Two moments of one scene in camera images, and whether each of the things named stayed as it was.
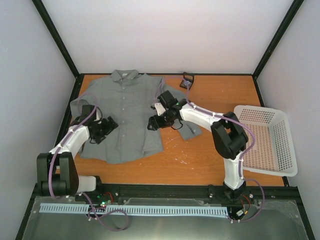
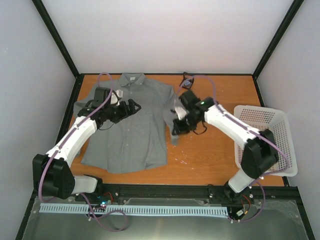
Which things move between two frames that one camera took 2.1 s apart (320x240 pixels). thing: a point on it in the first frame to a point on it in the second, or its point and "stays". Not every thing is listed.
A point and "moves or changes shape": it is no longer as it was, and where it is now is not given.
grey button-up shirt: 130,97 moves or changes shape
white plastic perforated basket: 273,151 stays
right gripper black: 156,123 to 178,129
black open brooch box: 187,83 stays
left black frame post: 57,37 stays
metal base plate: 276,219 stays
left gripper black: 108,128 to 126,113
